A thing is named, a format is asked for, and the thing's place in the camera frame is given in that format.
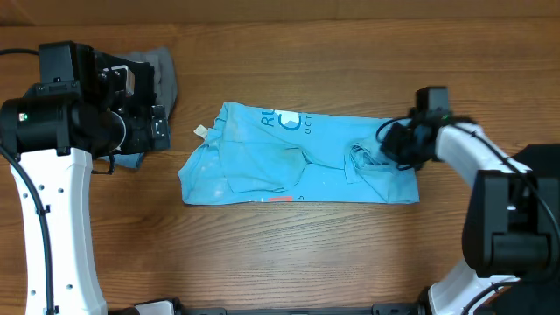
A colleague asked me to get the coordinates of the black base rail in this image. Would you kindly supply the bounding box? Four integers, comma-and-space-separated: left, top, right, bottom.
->
108, 298, 425, 315

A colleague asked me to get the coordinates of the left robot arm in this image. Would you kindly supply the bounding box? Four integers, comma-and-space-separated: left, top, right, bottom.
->
1, 43, 176, 314

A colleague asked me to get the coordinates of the black garment at right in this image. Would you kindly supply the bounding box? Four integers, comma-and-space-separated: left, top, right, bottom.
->
513, 143, 560, 178

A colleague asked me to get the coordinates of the light blue printed t-shirt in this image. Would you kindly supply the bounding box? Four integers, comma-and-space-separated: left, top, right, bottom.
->
178, 101, 419, 205

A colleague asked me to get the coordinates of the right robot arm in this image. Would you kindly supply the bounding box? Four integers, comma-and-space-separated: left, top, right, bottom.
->
375, 111, 559, 314

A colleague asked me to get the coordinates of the grey folded garment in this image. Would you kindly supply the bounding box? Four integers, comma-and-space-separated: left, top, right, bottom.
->
119, 47, 179, 151

